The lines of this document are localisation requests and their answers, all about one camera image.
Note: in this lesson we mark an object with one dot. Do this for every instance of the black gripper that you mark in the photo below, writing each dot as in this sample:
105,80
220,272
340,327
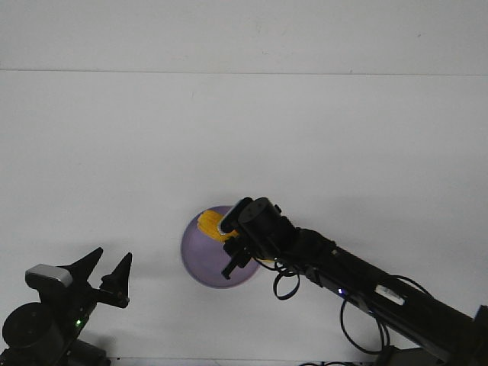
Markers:
270,232
73,305

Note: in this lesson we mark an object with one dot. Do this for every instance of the purple round plate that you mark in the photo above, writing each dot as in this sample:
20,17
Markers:
204,259

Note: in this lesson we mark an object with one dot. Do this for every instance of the yellow corn cob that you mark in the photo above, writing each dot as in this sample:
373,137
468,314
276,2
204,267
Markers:
207,224

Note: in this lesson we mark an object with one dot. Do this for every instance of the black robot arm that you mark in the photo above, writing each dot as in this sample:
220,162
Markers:
437,328
47,332

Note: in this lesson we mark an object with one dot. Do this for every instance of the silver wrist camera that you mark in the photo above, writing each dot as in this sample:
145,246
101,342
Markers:
230,220
43,276

